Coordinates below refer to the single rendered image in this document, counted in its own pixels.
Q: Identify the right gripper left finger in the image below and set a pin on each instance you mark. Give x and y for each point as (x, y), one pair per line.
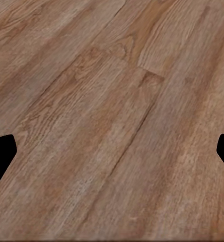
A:
(8, 150)

